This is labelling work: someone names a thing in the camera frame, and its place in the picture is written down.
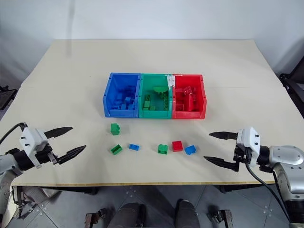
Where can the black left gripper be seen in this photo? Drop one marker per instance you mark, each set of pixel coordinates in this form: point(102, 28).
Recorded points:
point(45, 155)

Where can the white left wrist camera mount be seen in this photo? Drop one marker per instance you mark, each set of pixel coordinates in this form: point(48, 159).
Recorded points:
point(32, 141)

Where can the light blue building brick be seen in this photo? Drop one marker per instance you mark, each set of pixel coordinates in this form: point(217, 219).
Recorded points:
point(191, 149)

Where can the green round-topped toy piece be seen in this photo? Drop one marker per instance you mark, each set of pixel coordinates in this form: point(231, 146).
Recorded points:
point(160, 89)

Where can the blue plastic bin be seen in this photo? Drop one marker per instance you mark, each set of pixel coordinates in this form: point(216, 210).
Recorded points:
point(111, 95)

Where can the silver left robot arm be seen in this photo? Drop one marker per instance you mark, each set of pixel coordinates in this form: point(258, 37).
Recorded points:
point(9, 162)

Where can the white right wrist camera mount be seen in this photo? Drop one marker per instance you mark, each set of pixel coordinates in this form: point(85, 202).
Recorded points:
point(249, 140)

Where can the red plastic bin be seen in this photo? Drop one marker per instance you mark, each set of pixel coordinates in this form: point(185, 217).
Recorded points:
point(202, 102)

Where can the small blue building brick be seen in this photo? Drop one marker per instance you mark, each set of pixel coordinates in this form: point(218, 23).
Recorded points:
point(134, 147)

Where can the tall green building brick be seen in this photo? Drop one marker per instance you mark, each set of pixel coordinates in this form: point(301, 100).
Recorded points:
point(115, 129)

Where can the white tape strip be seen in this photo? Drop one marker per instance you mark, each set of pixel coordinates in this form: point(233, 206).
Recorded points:
point(170, 82)

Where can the flat green ribbed brick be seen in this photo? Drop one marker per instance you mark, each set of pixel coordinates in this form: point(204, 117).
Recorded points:
point(116, 149)

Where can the tall red building brick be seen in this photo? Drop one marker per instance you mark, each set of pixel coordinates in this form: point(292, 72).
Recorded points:
point(190, 104)

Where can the red dotted cube brick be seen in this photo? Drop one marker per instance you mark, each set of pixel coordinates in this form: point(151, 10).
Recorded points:
point(188, 90)

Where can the green plastic bin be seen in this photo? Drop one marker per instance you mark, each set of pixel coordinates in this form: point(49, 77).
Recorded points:
point(154, 114)

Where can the green studded long brick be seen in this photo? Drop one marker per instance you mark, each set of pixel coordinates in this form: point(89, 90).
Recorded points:
point(166, 103)

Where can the red square building brick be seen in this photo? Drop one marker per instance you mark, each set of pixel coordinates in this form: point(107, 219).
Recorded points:
point(177, 146)

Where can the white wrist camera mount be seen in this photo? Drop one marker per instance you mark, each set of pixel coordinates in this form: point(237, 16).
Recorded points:
point(32, 141)
point(249, 140)

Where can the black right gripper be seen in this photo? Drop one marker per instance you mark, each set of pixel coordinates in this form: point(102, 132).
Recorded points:
point(241, 154)

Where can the brown caster bracket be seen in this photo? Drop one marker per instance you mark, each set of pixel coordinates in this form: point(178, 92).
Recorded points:
point(222, 216)
point(93, 218)

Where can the green square building brick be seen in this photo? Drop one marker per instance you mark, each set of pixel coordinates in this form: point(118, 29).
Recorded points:
point(163, 149)

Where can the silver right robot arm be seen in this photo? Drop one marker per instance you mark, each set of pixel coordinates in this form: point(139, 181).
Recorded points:
point(285, 156)

